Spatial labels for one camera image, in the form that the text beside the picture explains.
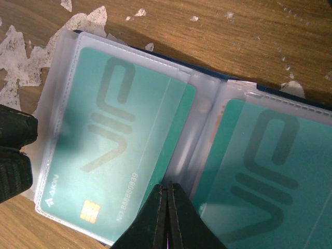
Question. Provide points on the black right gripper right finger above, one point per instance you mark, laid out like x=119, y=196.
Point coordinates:
x=185, y=227

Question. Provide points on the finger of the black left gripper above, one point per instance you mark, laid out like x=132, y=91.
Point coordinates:
x=16, y=173
x=18, y=129

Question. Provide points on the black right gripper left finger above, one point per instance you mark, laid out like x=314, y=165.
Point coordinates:
x=149, y=229

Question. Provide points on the teal credit card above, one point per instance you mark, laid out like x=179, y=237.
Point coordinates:
x=118, y=131
x=266, y=182

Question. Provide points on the blue card holder wallet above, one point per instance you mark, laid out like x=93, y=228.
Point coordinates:
x=188, y=159

